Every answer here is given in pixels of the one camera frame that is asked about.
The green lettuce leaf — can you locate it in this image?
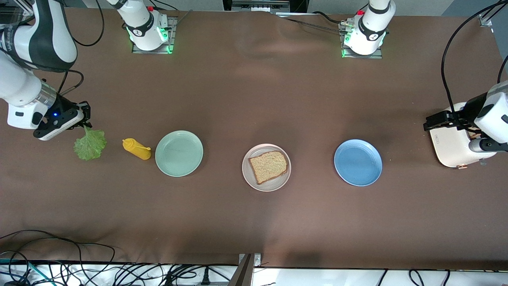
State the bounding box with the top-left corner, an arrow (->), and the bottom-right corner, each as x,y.
73,126 -> 107,161

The blue plate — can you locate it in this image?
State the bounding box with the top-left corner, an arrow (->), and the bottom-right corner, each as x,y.
334,139 -> 383,187

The mint green plate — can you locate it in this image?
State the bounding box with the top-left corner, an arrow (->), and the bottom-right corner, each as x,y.
155,130 -> 204,177

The beige plate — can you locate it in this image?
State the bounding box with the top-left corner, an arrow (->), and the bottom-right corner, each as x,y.
242,143 -> 292,192

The white toaster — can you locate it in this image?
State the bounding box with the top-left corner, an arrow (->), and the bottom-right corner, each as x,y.
429,102 -> 499,170

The yellow mustard squeeze bottle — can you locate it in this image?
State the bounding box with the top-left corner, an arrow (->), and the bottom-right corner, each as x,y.
122,138 -> 152,160

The dark equipment box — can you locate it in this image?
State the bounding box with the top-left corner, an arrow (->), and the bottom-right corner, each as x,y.
222,0 -> 308,14

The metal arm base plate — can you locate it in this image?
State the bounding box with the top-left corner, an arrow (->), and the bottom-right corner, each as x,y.
341,22 -> 383,59
132,16 -> 177,55

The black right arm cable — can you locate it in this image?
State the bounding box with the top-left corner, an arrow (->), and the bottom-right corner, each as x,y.
58,0 -> 106,97

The thin black frame strut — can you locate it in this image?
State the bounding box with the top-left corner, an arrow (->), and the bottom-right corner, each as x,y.
481,0 -> 508,19

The aluminium frame profile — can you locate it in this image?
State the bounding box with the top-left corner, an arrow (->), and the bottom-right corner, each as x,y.
11,0 -> 35,16

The thin black base cable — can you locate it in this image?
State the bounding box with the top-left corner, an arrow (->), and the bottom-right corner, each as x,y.
153,0 -> 194,25

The teal floor cable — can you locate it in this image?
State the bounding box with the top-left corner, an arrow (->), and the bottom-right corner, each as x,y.
0,258 -> 44,284

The black base power cable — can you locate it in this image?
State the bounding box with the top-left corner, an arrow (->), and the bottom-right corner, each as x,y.
276,11 -> 358,34

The metal table clamp bracket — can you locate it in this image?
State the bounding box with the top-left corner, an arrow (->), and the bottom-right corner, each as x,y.
228,252 -> 262,286

